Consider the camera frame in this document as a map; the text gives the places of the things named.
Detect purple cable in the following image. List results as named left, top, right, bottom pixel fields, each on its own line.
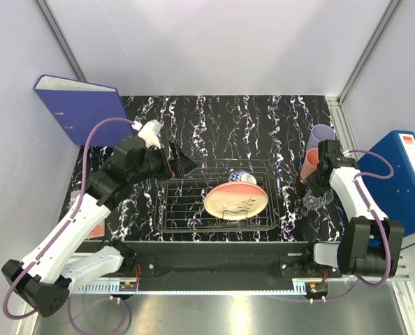
left=345, top=149, right=395, bottom=287
left=3, top=117, right=137, bottom=320

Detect pink beige plate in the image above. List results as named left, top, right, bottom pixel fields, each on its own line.
left=203, top=181, right=269, bottom=221

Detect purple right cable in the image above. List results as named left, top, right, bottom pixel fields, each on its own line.
left=345, top=149, right=395, bottom=287

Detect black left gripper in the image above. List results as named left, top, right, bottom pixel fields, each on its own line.
left=130, top=139, right=198, bottom=185

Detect aluminium frame post right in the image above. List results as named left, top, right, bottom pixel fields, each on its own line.
left=337, top=0, right=403, bottom=105

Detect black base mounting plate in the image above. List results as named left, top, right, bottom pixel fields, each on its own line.
left=67, top=240, right=365, bottom=292

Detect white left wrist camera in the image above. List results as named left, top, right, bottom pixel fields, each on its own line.
left=131, top=119, right=162, bottom=149

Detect clear glass tumbler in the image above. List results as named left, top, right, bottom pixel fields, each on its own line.
left=303, top=189, right=333, bottom=211

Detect aluminium frame post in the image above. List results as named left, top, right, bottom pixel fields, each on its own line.
left=337, top=0, right=403, bottom=105
left=34, top=0, right=87, bottom=81

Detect blue white patterned bowl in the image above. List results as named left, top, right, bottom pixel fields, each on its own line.
left=228, top=170, right=257, bottom=185

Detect pink plastic cup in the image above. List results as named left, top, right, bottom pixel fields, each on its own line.
left=300, top=148, right=319, bottom=182

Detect black wire dish rack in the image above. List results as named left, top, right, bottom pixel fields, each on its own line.
left=154, top=159, right=279, bottom=234

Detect white slotted cable duct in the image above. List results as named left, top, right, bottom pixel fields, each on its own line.
left=75, top=280, right=138, bottom=295

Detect picture card with red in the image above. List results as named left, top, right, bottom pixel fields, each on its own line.
left=69, top=191, right=105, bottom=239

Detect purple ring binder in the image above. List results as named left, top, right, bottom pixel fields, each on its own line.
left=34, top=75, right=126, bottom=146

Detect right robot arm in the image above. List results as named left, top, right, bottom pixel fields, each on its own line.
left=301, top=140, right=404, bottom=286

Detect aluminium frame post left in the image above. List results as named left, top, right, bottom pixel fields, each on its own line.
left=34, top=0, right=87, bottom=81

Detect blue ring binder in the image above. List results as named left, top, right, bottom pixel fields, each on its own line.
left=363, top=131, right=415, bottom=250

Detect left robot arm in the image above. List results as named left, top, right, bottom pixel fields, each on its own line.
left=1, top=136, right=197, bottom=318

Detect lavender plastic cup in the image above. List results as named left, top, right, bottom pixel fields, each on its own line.
left=305, top=124, right=336, bottom=152

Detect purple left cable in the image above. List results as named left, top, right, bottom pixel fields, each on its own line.
left=3, top=117, right=137, bottom=320

